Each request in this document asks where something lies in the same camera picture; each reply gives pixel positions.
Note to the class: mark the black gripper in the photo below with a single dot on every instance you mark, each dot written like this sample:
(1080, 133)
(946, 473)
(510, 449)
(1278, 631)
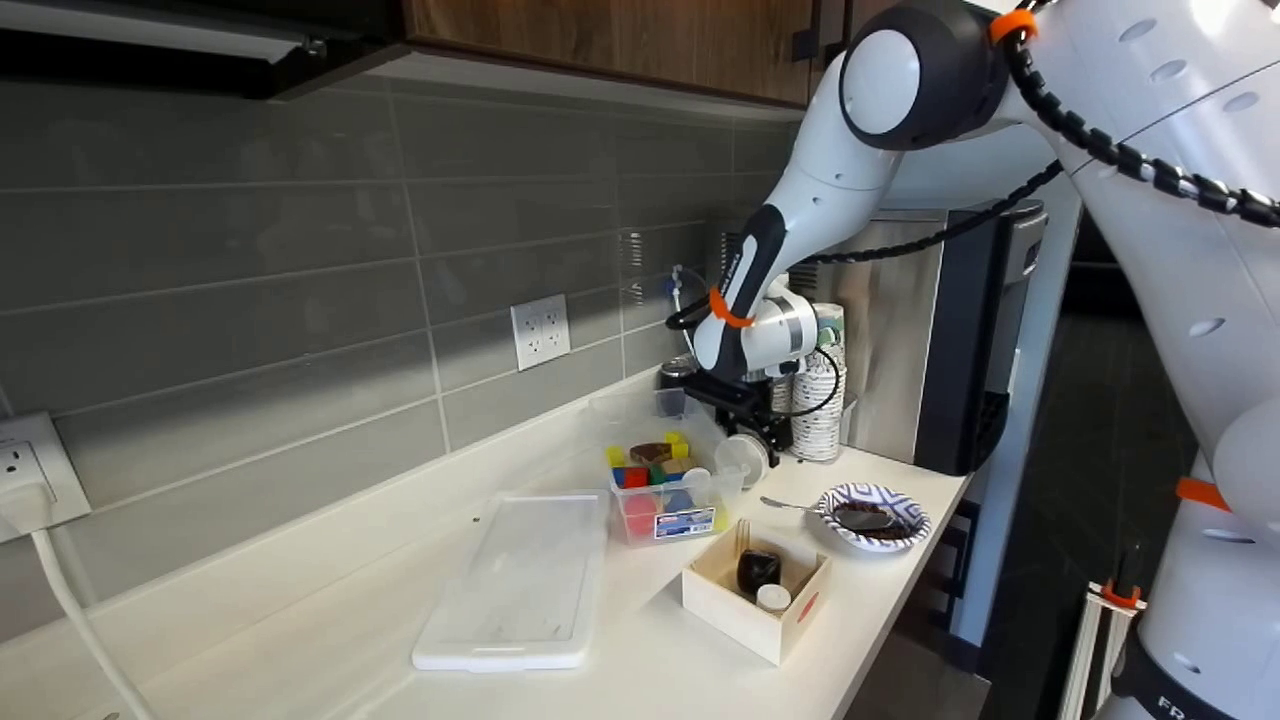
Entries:
(741, 404)

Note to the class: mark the white round object in box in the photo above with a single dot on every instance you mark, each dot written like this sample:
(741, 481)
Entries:
(772, 598)

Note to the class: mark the patterned paper plate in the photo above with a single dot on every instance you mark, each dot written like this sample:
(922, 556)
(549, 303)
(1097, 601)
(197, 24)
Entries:
(865, 516)

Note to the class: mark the small wooden box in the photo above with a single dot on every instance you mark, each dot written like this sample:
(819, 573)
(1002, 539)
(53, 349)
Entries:
(715, 598)

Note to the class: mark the clear plastic cup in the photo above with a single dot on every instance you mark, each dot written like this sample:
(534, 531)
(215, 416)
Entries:
(736, 460)

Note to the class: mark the clear box of coloured blocks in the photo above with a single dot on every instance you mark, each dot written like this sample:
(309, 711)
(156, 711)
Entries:
(656, 469)

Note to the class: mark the white plastic box lid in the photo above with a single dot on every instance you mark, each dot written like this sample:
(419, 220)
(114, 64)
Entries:
(525, 601)

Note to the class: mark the wooden upper cabinet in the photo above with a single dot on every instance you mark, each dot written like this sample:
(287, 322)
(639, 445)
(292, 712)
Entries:
(753, 48)

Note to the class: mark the black round object in box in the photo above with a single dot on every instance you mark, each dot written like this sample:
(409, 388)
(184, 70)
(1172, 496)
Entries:
(759, 570)

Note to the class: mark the short paper cup stack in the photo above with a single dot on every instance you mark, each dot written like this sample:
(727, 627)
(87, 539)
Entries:
(819, 396)

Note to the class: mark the white wall outlet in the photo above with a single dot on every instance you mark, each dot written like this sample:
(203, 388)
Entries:
(37, 481)

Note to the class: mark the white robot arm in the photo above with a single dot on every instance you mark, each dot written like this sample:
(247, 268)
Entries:
(1161, 121)

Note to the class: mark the white wall switch plate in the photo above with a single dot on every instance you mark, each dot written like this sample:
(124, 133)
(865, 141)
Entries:
(541, 330)

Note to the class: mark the black coffee machine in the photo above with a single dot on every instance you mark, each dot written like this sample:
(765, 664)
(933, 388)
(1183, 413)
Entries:
(973, 338)

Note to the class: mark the metal spoon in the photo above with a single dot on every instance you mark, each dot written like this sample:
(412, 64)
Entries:
(787, 507)

